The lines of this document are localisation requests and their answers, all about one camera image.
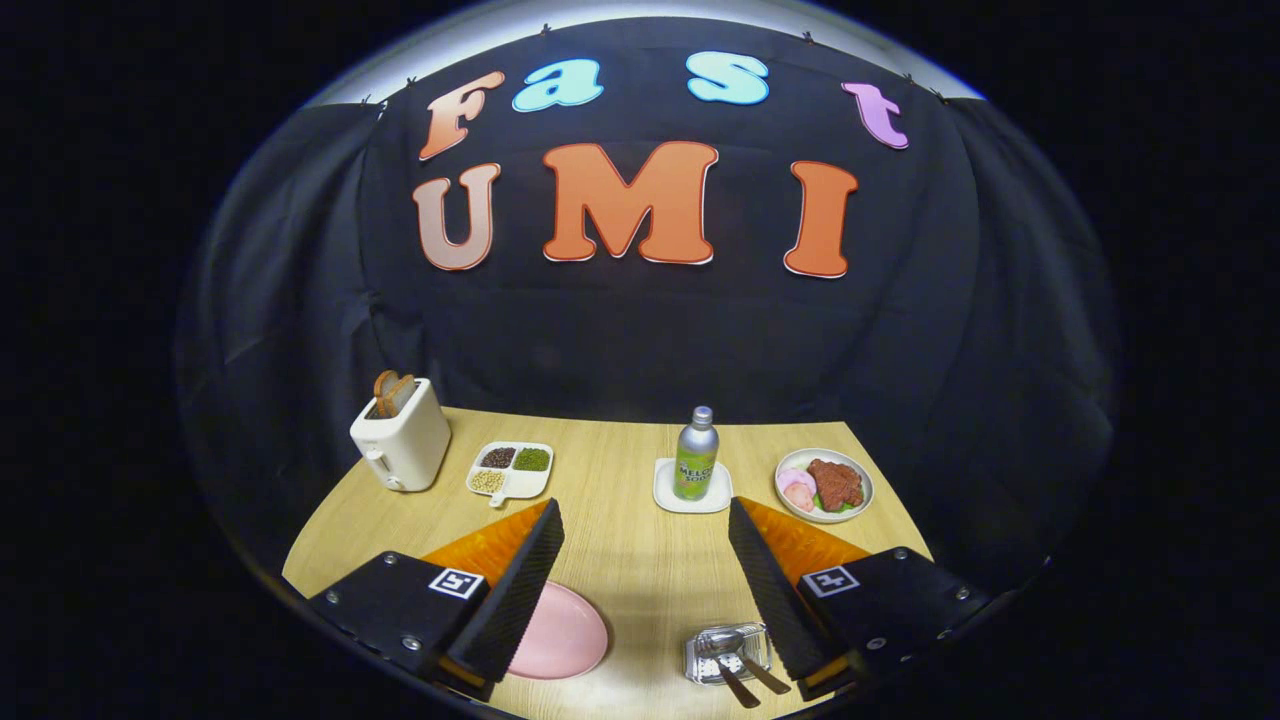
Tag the white square coaster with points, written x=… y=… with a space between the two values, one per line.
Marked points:
x=665 y=495

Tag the pale soy beans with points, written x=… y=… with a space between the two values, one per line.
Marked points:
x=487 y=481

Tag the pink ham slices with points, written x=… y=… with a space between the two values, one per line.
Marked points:
x=797 y=490

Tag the cream white toaster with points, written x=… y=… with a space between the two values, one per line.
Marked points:
x=410 y=445

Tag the green soda bottle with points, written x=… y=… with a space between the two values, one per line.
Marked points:
x=695 y=470

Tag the green mung beans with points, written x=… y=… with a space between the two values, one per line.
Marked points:
x=532 y=459

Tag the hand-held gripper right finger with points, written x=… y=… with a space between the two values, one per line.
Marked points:
x=775 y=595

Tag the brown toast slice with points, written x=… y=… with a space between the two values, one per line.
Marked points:
x=382 y=388
x=403 y=395

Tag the red-brown meat piece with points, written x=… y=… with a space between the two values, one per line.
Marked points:
x=835 y=483

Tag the white divided snack dish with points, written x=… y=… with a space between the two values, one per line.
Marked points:
x=528 y=486

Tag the green lettuce leaf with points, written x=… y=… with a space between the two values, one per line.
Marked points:
x=846 y=507

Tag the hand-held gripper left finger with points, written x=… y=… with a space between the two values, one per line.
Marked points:
x=520 y=590

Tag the dark brown beans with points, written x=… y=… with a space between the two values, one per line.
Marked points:
x=498 y=457

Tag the white round food plate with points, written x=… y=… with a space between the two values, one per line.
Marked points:
x=825 y=454

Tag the pink round plate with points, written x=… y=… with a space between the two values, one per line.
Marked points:
x=565 y=635

